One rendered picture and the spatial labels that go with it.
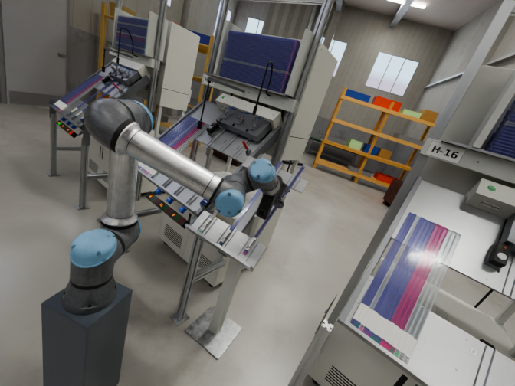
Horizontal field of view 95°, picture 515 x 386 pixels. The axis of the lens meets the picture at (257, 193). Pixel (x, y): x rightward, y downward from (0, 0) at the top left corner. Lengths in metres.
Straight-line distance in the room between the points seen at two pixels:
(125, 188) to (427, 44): 12.02
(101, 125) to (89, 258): 0.39
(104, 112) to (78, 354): 0.76
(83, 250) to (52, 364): 0.49
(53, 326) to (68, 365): 0.16
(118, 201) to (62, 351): 0.52
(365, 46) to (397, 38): 1.12
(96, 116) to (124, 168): 0.21
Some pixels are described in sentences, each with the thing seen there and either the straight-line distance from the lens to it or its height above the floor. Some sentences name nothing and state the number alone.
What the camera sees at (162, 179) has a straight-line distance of 1.48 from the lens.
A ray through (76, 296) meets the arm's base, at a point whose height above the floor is 0.61.
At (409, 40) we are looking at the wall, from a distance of 12.21.
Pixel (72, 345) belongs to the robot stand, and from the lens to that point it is 1.07.
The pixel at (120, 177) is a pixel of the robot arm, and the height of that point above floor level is 0.96.
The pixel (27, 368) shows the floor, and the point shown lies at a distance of 1.59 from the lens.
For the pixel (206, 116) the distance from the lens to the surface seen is 1.76.
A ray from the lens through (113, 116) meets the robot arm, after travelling 0.70.
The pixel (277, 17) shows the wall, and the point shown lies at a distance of 11.55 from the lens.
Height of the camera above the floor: 1.30
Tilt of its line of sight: 20 degrees down
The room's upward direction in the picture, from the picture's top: 18 degrees clockwise
